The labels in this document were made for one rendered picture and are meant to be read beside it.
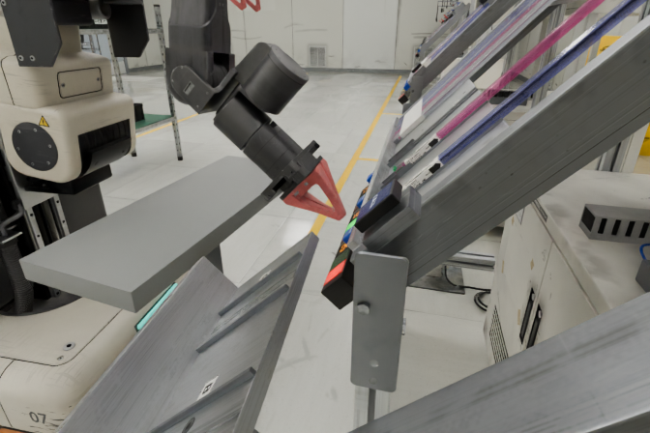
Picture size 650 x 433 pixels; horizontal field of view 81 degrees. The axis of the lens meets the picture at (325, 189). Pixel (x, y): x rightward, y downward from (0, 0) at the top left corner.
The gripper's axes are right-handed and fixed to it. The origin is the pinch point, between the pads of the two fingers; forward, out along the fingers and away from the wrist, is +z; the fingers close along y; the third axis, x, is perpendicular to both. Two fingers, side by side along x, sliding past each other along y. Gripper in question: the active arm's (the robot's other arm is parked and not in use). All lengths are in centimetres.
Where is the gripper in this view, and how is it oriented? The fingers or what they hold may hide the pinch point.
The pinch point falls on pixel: (339, 213)
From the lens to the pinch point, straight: 50.7
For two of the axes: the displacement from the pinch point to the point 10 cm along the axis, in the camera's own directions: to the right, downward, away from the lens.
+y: 2.4, -3.7, 9.0
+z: 7.2, 6.9, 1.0
